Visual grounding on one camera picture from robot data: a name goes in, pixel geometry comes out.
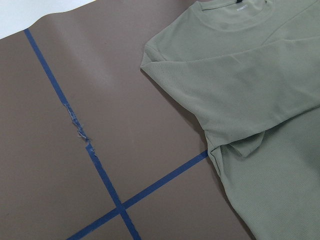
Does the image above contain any olive green long-sleeve shirt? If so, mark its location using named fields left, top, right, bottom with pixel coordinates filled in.
left=140, top=0, right=320, bottom=240

